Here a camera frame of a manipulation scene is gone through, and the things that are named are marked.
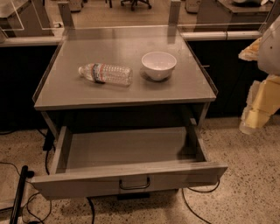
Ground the black bar on floor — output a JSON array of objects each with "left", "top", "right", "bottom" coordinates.
[{"left": 9, "top": 165, "right": 34, "bottom": 224}]

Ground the grey cabinet with tabletop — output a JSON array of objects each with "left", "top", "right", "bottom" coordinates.
[{"left": 34, "top": 26, "right": 216, "bottom": 133}]

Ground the black cable under drawer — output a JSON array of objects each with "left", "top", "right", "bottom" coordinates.
[{"left": 87, "top": 197, "right": 96, "bottom": 224}]

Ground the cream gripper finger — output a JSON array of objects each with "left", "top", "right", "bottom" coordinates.
[
  {"left": 239, "top": 108, "right": 270, "bottom": 135},
  {"left": 238, "top": 38, "right": 262, "bottom": 61}
]

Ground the clear acrylic barrier panel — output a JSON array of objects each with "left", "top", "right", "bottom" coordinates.
[{"left": 0, "top": 0, "right": 277, "bottom": 38}]

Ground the black office chair base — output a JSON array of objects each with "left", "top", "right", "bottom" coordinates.
[{"left": 121, "top": 0, "right": 152, "bottom": 11}]

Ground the black metal drawer handle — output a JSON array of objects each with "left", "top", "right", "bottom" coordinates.
[{"left": 119, "top": 178, "right": 151, "bottom": 191}]

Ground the clear plastic water bottle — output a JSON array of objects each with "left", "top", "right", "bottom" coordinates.
[{"left": 78, "top": 63, "right": 133, "bottom": 87}]

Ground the white ceramic bowl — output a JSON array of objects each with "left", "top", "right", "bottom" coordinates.
[{"left": 142, "top": 52, "right": 177, "bottom": 81}]

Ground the white horizontal rail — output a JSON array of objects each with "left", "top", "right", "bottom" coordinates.
[{"left": 0, "top": 29, "right": 261, "bottom": 47}]

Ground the black floor cable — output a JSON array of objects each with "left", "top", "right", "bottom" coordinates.
[
  {"left": 0, "top": 128, "right": 56, "bottom": 224},
  {"left": 181, "top": 178, "right": 221, "bottom": 224}
]

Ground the black floor cable left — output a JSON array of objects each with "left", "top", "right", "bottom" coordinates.
[{"left": 0, "top": 128, "right": 56, "bottom": 224}]

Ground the grey top drawer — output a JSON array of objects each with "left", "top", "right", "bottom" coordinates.
[{"left": 31, "top": 125, "right": 228, "bottom": 200}]

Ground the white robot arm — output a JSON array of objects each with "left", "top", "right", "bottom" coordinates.
[{"left": 238, "top": 16, "right": 280, "bottom": 135}]

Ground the black floor cable right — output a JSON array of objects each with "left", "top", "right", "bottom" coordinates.
[{"left": 181, "top": 178, "right": 221, "bottom": 224}]

